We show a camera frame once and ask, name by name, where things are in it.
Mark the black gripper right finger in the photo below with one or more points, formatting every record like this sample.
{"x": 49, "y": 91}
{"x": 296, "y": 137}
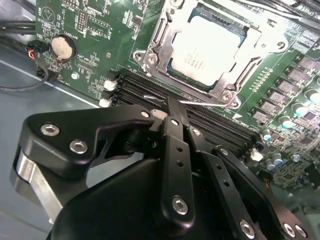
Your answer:
{"x": 231, "y": 200}

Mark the silver CPU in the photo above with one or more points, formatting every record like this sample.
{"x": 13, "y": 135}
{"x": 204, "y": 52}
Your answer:
{"x": 207, "y": 47}

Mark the thin metal locking lever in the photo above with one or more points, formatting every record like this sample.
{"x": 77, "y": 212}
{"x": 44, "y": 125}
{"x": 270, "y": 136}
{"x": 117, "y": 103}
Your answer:
{"x": 205, "y": 103}

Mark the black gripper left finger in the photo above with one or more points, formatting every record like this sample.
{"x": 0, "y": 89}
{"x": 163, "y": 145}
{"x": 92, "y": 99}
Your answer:
{"x": 175, "y": 162}

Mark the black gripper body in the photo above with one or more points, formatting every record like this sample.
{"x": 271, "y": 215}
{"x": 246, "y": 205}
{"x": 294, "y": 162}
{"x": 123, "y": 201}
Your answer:
{"x": 112, "y": 212}

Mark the metal socket cover frame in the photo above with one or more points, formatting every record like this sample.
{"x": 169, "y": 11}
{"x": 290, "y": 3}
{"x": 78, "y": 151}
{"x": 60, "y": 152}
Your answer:
{"x": 165, "y": 46}

